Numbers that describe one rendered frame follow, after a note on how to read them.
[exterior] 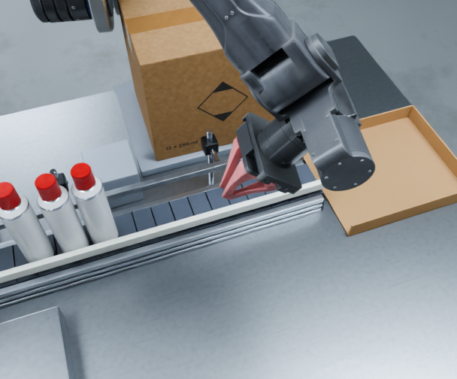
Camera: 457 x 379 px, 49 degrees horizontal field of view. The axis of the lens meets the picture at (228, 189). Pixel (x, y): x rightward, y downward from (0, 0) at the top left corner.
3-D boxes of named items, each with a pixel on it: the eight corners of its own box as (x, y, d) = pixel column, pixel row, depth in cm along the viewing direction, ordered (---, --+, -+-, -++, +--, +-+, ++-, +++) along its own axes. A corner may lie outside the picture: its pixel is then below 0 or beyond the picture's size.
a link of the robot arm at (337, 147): (312, 25, 50) (244, 74, 54) (345, 104, 43) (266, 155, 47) (365, 87, 58) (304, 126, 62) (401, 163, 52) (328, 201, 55)
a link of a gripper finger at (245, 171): (207, 204, 64) (256, 162, 59) (200, 161, 68) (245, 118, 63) (247, 217, 68) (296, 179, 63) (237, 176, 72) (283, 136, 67)
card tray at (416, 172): (348, 237, 103) (352, 225, 100) (296, 147, 118) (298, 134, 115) (473, 197, 109) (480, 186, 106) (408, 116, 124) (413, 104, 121)
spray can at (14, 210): (28, 271, 93) (-14, 207, 76) (25, 247, 96) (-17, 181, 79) (57, 262, 94) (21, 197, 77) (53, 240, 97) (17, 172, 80)
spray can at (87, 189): (94, 252, 95) (66, 186, 79) (89, 230, 98) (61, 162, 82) (121, 244, 96) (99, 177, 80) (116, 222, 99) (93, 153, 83)
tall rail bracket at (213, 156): (213, 204, 108) (210, 154, 95) (202, 180, 112) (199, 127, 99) (227, 201, 108) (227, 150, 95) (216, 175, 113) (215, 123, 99)
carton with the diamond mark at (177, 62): (156, 162, 112) (139, 65, 91) (134, 92, 126) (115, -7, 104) (282, 131, 118) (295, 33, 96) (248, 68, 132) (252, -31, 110)
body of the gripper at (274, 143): (253, 183, 58) (298, 145, 54) (237, 119, 64) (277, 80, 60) (292, 198, 62) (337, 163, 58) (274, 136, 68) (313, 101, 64)
